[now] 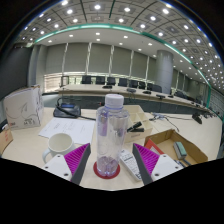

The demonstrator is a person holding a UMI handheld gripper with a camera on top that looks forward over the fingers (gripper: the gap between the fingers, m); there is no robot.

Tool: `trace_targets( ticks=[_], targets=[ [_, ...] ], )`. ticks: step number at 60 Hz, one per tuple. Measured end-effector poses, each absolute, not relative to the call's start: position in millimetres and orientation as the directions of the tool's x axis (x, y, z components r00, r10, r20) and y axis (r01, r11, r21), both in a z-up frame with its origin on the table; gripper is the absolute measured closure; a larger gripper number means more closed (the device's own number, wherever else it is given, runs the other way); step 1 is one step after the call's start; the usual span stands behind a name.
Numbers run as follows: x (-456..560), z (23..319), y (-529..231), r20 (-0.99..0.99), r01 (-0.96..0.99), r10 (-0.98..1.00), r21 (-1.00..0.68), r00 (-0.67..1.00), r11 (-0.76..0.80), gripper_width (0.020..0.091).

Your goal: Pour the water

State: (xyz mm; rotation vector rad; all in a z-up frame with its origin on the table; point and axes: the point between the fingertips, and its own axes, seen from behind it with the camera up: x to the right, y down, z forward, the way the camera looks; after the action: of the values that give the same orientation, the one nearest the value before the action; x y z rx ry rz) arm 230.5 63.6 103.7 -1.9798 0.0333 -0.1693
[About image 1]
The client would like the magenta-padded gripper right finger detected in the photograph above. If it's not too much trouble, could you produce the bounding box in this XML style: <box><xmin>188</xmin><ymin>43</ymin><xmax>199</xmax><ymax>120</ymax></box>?
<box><xmin>131</xmin><ymin>142</ymin><xmax>184</xmax><ymax>186</ymax></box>

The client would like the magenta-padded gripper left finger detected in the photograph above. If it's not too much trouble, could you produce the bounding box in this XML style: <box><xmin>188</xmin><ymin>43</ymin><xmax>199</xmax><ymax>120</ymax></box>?
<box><xmin>40</xmin><ymin>142</ymin><xmax>92</xmax><ymax>186</ymax></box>

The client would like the clear plastic water bottle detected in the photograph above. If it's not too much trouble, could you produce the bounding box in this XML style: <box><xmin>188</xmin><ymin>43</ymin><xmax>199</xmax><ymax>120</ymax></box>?
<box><xmin>95</xmin><ymin>93</ymin><xmax>131</xmax><ymax>178</ymax></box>

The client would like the white remote control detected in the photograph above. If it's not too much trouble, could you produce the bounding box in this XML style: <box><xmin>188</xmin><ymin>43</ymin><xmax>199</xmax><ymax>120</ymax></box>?
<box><xmin>118</xmin><ymin>148</ymin><xmax>143</xmax><ymax>183</ymax></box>

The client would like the white ceramic mug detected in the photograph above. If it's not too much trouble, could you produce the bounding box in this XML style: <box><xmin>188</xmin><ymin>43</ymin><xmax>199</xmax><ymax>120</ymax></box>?
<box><xmin>41</xmin><ymin>132</ymin><xmax>77</xmax><ymax>164</ymax></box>

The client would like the flat round red coaster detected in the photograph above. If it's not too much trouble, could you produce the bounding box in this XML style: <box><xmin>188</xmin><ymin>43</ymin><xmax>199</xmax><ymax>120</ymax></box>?
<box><xmin>92</xmin><ymin>160</ymin><xmax>121</xmax><ymax>180</ymax></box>

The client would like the white paper sheet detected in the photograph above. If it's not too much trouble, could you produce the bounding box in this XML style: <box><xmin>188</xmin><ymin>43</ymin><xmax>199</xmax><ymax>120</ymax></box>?
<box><xmin>38</xmin><ymin>117</ymin><xmax>98</xmax><ymax>145</ymax></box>

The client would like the black binder clip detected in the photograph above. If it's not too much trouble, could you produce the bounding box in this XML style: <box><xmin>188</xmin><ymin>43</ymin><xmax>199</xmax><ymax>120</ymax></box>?
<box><xmin>126</xmin><ymin>121</ymin><xmax>145</xmax><ymax>133</ymax></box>

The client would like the grey-green eraser block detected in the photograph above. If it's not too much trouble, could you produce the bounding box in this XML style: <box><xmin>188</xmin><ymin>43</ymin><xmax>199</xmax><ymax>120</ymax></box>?
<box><xmin>173</xmin><ymin>141</ymin><xmax>188</xmax><ymax>160</ymax></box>

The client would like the small beige compartment box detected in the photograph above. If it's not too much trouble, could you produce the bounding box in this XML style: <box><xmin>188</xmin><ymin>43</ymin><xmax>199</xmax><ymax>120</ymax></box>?
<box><xmin>123</xmin><ymin>104</ymin><xmax>154</xmax><ymax>144</ymax></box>

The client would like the open brown box red side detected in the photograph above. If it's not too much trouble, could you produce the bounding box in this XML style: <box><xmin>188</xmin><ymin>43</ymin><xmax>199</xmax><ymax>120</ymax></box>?
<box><xmin>143</xmin><ymin>128</ymin><xmax>209</xmax><ymax>168</ymax></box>

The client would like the black desk phone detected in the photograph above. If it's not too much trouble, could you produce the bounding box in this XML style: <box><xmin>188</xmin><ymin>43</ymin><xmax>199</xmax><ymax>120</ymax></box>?
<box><xmin>53</xmin><ymin>102</ymin><xmax>82</xmax><ymax>119</ymax></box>

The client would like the black desk microphone unit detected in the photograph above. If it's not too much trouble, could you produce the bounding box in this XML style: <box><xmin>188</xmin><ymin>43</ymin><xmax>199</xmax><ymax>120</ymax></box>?
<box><xmin>191</xmin><ymin>112</ymin><xmax>204</xmax><ymax>125</ymax></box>

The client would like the long curved conference desk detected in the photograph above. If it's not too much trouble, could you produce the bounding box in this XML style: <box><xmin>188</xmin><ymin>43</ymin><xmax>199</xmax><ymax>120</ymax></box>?
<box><xmin>54</xmin><ymin>83</ymin><xmax>218</xmax><ymax>118</ymax></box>

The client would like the large white printed carton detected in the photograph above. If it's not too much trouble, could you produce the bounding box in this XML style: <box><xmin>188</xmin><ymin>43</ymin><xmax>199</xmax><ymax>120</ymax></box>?
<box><xmin>3</xmin><ymin>84</ymin><xmax>45</xmax><ymax>131</ymax></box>

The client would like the flat brown cardboard piece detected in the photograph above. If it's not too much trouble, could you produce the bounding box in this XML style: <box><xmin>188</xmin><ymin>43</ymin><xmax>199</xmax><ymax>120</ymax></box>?
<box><xmin>0</xmin><ymin>128</ymin><xmax>14</xmax><ymax>156</ymax></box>

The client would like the row of black office chairs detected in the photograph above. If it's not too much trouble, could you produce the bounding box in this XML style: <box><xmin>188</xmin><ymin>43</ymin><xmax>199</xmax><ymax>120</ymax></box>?
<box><xmin>79</xmin><ymin>74</ymin><xmax>198</xmax><ymax>100</ymax></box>

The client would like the grey round column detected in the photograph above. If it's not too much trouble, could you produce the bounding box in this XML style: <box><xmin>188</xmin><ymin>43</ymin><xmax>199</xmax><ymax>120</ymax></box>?
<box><xmin>153</xmin><ymin>49</ymin><xmax>174</xmax><ymax>95</ymax></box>

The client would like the group of round ceiling lights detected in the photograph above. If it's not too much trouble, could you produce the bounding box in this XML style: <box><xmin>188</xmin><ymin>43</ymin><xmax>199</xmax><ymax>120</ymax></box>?
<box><xmin>21</xmin><ymin>0</ymin><xmax>224</xmax><ymax>91</ymax></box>

